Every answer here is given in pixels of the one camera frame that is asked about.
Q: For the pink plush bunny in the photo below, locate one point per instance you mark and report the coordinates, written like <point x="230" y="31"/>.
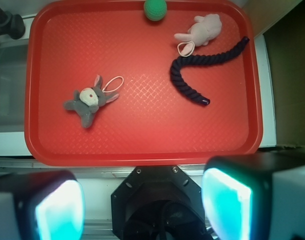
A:
<point x="205" y="29"/>

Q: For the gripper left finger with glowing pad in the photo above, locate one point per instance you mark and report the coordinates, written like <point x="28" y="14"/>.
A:
<point x="47" y="205"/>

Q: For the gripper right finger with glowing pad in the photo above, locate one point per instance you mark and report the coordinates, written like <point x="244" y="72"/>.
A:
<point x="258" y="196"/>

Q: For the green dimpled ball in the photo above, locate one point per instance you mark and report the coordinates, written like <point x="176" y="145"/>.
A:
<point x="155" y="10"/>

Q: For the black clamp knob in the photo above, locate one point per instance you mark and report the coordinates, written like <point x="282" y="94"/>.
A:
<point x="12" y="25"/>

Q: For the red plastic tray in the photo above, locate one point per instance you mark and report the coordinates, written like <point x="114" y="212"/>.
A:
<point x="151" y="123"/>

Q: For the grey plush bunny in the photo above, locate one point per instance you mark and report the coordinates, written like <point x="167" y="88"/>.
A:
<point x="87" y="102"/>

